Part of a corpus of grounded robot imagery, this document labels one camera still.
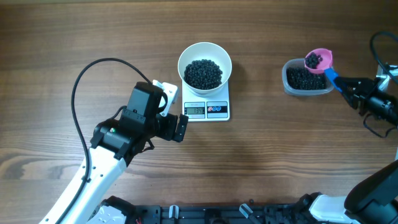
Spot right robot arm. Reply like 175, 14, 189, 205
295, 76, 397, 223

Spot pink scoop blue handle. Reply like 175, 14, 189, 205
304, 48, 342, 93

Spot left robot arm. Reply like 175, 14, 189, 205
41, 80, 188, 223

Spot black cable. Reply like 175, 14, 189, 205
54, 57, 153, 224
363, 30, 398, 139

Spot black beans in scoop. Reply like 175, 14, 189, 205
305, 52, 323, 69

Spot left black cable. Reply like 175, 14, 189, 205
54, 57, 153, 224

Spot black beans in bowl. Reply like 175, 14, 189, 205
183, 59, 223, 90

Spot white digital kitchen scale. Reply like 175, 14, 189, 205
182, 83, 230, 122

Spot clear plastic container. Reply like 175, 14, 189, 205
282, 58, 334, 96

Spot right black cable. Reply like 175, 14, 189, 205
363, 30, 398, 139

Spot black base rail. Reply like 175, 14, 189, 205
130, 205, 307, 224

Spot white bowl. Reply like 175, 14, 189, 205
177, 42, 233, 95

